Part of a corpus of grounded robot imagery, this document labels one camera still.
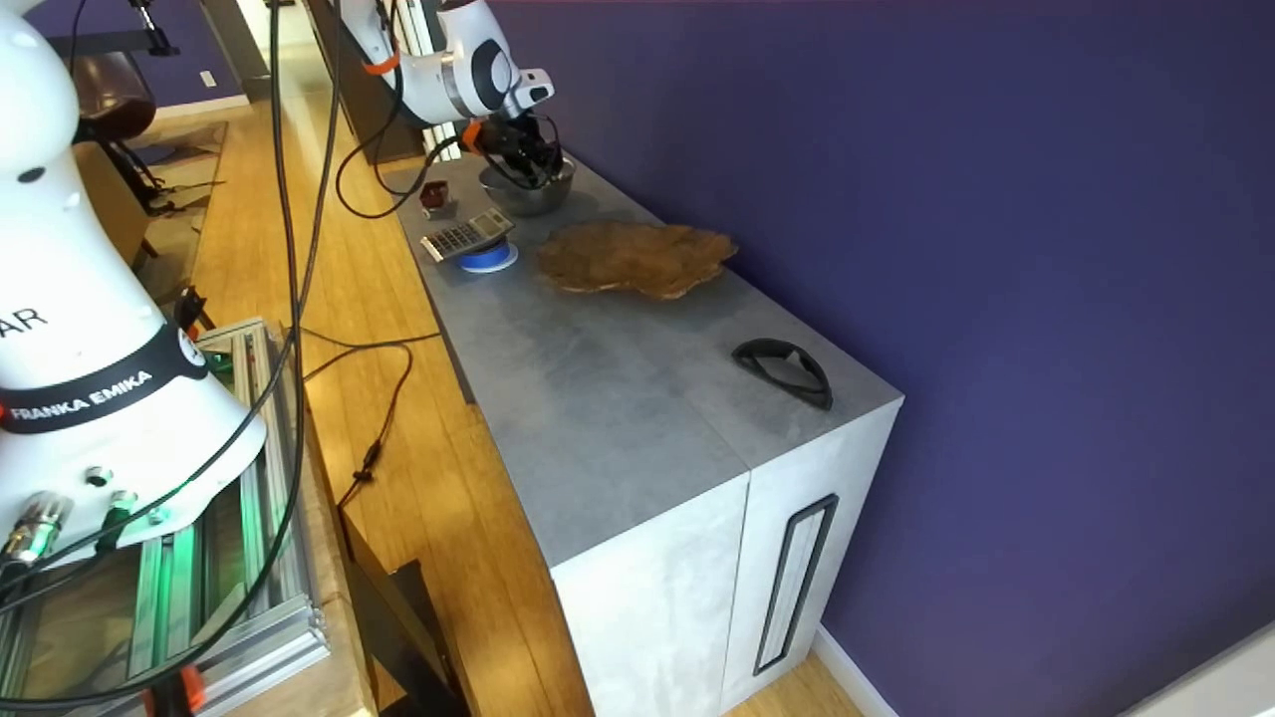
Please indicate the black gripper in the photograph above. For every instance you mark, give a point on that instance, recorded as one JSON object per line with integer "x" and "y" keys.
{"x": 507, "y": 136}

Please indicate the round metal bowl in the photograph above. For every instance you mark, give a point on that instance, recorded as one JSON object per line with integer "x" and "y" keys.
{"x": 527, "y": 202}

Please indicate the brown wooden bowl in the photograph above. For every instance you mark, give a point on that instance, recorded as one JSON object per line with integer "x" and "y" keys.
{"x": 633, "y": 261}

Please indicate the grey desk calculator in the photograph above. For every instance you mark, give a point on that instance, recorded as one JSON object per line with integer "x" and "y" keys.
{"x": 462, "y": 238}

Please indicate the blue round disc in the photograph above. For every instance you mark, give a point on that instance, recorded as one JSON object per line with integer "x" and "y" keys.
{"x": 488, "y": 261}

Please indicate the grey concrete table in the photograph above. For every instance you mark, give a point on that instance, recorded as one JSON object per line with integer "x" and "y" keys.
{"x": 624, "y": 413}

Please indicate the small black curved object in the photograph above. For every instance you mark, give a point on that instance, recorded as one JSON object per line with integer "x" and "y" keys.
{"x": 767, "y": 356}

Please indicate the black chair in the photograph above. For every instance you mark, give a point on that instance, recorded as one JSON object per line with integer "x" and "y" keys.
{"x": 114, "y": 99}

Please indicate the aluminium robot stand frame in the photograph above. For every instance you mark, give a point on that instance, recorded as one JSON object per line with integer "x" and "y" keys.
{"x": 225, "y": 585}

